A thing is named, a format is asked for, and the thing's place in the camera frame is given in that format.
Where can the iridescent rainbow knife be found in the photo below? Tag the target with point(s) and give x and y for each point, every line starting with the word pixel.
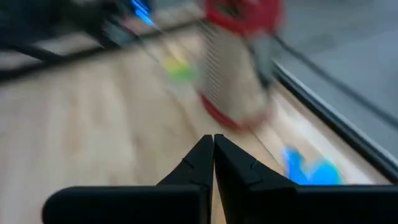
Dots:
pixel 141 12
pixel 298 172

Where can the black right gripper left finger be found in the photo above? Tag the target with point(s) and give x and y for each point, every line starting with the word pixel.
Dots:
pixel 140 205

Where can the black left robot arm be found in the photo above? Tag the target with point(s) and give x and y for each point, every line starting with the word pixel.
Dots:
pixel 62 18

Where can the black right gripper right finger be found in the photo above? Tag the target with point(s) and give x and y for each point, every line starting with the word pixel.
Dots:
pixel 280 205

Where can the steel box grater red trim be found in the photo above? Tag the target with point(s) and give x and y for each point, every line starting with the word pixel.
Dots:
pixel 236 77

